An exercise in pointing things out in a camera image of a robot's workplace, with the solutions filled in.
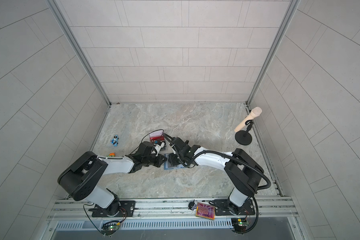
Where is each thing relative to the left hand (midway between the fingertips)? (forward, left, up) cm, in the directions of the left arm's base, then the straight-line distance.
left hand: (170, 158), depth 89 cm
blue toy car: (+11, +36, +2) cm, 37 cm away
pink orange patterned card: (-27, -19, +3) cm, 33 cm away
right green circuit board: (-32, -34, +1) cm, 47 cm away
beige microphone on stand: (+14, -45, +4) cm, 48 cm away
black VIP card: (-5, 0, +2) cm, 5 cm away
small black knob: (-25, -12, +5) cm, 28 cm away
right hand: (-4, 0, +4) cm, 5 cm away
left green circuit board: (-34, +24, +3) cm, 41 cm away
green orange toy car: (+1, +35, +2) cm, 35 cm away
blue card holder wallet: (-5, +2, +1) cm, 5 cm away
